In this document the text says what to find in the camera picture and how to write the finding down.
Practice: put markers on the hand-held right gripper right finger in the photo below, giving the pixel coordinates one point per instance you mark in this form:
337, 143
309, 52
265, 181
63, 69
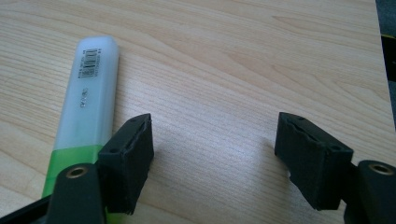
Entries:
311, 161

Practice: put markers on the green highlighter pen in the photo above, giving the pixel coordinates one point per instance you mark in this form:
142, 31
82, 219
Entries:
87, 99

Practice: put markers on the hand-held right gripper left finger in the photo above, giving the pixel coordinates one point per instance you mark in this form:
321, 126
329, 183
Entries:
124, 161

